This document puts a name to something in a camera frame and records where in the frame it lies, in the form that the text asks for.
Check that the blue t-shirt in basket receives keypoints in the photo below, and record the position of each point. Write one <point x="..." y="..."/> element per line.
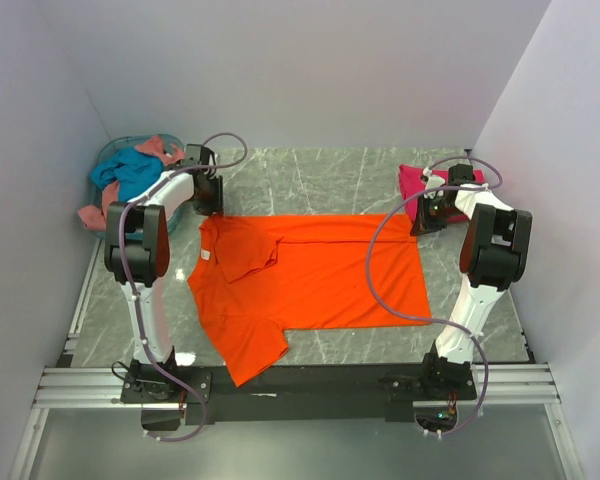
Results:
<point x="134" y="171"/>

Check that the aluminium rail frame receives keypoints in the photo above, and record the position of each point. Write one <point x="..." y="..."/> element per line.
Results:
<point x="100" y="333"/>

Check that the transparent teal laundry basket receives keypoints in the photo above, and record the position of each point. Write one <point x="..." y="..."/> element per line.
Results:
<point x="110" y="150"/>

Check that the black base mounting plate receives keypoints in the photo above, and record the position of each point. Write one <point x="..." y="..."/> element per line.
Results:
<point x="318" y="392"/>

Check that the pink t-shirt in basket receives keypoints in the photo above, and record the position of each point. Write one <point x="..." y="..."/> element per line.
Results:
<point x="95" y="212"/>

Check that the orange t-shirt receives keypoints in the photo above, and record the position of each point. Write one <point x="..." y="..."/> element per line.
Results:
<point x="258" y="277"/>

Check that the folded magenta t-shirt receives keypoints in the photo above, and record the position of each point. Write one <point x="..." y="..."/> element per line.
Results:
<point x="411" y="181"/>

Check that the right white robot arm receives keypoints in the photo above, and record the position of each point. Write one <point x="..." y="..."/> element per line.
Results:
<point x="493" y="256"/>

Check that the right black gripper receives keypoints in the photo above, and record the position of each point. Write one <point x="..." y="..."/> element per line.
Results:
<point x="423" y="225"/>

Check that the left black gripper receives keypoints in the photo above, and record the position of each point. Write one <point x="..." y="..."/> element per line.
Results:
<point x="214" y="206"/>

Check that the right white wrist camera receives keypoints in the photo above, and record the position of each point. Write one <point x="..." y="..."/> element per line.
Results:
<point x="431" y="182"/>

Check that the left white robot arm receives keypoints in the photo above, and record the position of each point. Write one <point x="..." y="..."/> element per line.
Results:
<point x="137" y="253"/>

